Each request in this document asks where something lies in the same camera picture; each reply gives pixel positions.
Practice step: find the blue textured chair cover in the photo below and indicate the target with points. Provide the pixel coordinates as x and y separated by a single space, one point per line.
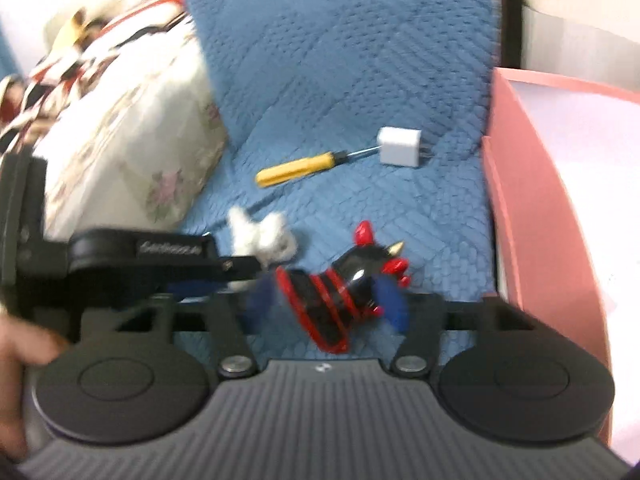
325 60

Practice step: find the person's left hand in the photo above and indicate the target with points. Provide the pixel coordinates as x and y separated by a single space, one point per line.
25 360

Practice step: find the white cube charger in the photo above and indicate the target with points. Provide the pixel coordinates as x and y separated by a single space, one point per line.
397 146

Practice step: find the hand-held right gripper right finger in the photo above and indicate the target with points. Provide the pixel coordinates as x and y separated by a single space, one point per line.
392 305

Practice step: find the red and black toy figure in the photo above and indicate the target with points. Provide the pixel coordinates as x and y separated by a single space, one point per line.
325 305

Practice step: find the orange black patterned blanket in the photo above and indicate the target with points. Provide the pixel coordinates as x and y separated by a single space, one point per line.
75 72

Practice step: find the pink cardboard box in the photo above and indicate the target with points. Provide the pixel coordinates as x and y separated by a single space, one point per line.
540 210

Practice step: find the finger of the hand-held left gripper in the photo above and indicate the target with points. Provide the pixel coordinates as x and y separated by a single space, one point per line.
240 267

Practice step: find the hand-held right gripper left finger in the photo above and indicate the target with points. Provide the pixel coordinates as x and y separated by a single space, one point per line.
255 310

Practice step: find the black chair frame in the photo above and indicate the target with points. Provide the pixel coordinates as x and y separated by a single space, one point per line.
507 10

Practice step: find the yellow plush toy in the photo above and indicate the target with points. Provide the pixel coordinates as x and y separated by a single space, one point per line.
70 27

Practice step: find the white fluffy hair clip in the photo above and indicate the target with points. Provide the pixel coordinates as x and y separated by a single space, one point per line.
265 240

